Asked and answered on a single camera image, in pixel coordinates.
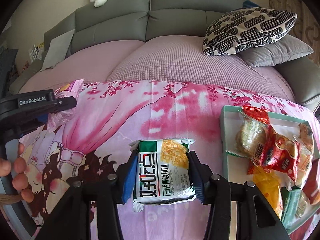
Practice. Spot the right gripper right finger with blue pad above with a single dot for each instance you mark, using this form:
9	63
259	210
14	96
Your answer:
255	217

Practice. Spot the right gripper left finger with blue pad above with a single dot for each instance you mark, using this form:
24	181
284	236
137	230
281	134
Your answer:
70	217

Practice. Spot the orange yellow cake packet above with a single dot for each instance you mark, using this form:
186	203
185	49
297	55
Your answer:
269	185

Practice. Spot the green snack packet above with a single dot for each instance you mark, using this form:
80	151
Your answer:
290	204

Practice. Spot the pink swiss roll packet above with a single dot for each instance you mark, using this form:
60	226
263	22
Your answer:
67	98

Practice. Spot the dark red snack box packet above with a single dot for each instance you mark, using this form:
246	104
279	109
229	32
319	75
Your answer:
311	188

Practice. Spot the red candy shaped snack packet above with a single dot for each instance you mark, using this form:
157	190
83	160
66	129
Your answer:
281	154

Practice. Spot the clear bag round bun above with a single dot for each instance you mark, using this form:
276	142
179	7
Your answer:
252	136

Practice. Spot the tan red printed snack packet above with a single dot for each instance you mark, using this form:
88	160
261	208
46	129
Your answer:
306	136

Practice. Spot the white green cracker packet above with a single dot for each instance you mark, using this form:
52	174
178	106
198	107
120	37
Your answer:
162	176

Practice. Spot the long red bar packet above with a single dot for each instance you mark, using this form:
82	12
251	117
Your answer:
262	117

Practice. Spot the beige white printed snack pouch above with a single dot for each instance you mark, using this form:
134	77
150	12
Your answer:
304	164

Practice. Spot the books on sofa ledge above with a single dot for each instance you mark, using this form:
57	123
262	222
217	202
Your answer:
35	53

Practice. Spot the teal cardboard tray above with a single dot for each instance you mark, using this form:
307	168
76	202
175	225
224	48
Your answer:
235	164

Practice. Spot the light grey cushion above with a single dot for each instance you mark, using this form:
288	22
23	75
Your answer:
57	50

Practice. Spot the pink cartoon print cloth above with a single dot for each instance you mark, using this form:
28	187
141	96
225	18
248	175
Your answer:
92	140

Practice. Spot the grey pillow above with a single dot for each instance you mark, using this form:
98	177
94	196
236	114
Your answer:
286	49

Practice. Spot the black white patterned pillow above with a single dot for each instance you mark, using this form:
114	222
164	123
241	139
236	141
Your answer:
245	28

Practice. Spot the grey sofa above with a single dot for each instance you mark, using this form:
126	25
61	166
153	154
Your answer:
143	20

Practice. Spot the blue cloth behind pillow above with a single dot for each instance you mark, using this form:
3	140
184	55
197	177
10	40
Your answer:
249	4

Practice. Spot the patterned curtain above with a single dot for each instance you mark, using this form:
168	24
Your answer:
306	27

